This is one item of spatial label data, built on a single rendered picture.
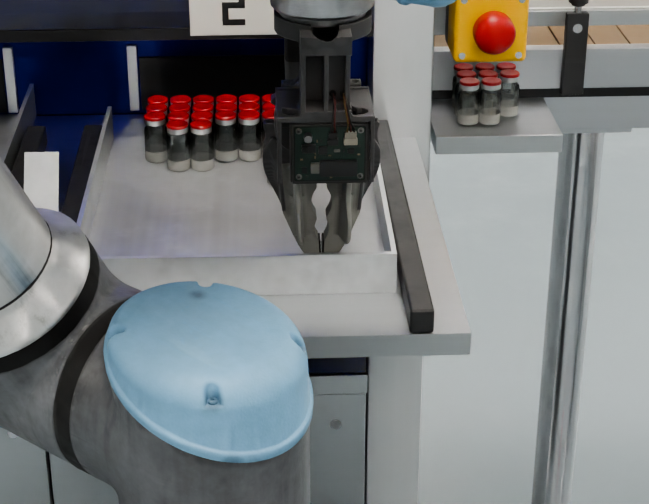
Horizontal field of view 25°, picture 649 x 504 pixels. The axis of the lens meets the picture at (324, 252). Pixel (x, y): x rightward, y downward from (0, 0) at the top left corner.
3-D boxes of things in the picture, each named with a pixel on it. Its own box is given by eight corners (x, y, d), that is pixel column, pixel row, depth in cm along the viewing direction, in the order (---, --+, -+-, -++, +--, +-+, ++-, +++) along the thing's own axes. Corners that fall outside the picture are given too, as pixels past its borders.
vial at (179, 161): (168, 163, 140) (166, 119, 138) (191, 163, 140) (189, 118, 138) (167, 173, 138) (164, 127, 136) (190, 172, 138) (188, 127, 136)
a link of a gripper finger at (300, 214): (283, 292, 112) (282, 182, 108) (281, 257, 117) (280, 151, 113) (324, 291, 112) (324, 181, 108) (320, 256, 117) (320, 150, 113)
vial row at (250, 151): (146, 155, 142) (143, 110, 140) (330, 152, 143) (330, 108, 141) (144, 164, 140) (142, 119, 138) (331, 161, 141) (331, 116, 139)
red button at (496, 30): (469, 45, 143) (471, 5, 141) (509, 44, 143) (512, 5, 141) (474, 57, 140) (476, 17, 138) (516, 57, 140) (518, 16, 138)
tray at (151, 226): (109, 139, 146) (107, 106, 145) (368, 135, 147) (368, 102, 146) (70, 298, 116) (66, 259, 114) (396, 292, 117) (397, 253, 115)
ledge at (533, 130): (420, 106, 160) (420, 89, 159) (537, 104, 161) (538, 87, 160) (435, 155, 148) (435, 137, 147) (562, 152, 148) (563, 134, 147)
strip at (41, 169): (30, 212, 131) (24, 151, 128) (64, 211, 131) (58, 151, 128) (5, 285, 118) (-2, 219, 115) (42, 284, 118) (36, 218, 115)
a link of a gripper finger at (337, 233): (324, 291, 112) (324, 181, 108) (320, 256, 117) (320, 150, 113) (364, 290, 112) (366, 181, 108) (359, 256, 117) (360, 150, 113)
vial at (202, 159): (191, 163, 140) (189, 118, 138) (214, 163, 140) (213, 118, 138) (190, 172, 138) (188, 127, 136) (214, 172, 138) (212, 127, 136)
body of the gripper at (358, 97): (273, 192, 106) (271, 34, 101) (271, 147, 114) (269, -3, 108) (378, 191, 106) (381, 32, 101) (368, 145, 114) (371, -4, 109)
